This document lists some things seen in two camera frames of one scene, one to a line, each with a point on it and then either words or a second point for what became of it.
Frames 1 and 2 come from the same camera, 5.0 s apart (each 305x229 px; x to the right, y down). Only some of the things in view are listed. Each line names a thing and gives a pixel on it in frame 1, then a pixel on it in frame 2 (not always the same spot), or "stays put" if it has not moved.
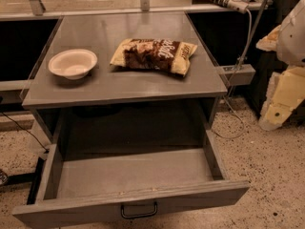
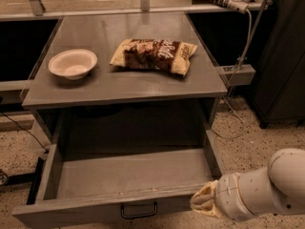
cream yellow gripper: (293, 38) → (227, 193)
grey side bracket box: (238, 74) stays put
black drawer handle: (138, 216) stays put
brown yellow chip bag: (153, 53) stays put
